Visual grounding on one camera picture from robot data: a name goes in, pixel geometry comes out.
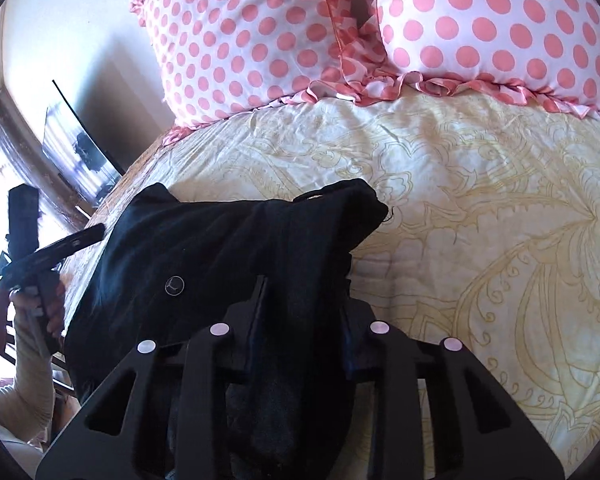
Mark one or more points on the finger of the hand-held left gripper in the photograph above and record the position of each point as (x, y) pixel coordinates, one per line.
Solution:
(77, 241)

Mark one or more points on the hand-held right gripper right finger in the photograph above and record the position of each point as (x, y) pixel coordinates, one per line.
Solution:
(352, 345)

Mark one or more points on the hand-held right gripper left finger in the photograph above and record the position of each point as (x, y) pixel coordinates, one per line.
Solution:
(245, 325)

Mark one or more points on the black pants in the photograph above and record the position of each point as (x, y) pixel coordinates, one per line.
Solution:
(180, 240)

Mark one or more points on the person's left forearm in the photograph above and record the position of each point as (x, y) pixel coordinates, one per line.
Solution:
(25, 375)

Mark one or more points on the person's left hand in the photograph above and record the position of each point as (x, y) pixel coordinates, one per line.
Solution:
(55, 305)

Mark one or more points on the cream patterned bedspread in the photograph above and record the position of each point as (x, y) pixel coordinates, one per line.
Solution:
(480, 220)

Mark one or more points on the pink polka dot pillow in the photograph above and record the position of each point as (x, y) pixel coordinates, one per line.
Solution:
(240, 35)
(480, 20)

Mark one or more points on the wooden window frame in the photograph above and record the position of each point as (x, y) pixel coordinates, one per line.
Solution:
(15, 130)

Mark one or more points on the wall-mounted television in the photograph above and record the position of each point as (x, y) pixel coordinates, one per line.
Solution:
(82, 145)

